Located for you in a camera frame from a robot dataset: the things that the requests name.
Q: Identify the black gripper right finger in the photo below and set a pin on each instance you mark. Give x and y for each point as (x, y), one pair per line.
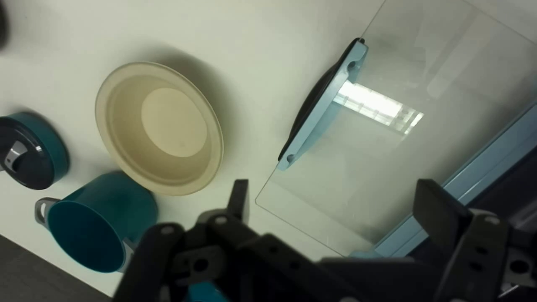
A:
(470, 252)

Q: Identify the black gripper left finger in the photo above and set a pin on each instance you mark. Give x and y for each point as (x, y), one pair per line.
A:
(168, 252)

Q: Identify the teal toy pot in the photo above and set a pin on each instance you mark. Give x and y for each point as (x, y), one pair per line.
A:
(94, 223)

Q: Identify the beige bowl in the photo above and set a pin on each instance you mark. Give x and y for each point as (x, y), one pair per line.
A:
(161, 128)

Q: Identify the teal pan with dark lid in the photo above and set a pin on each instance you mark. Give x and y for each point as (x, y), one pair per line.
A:
(30, 151)

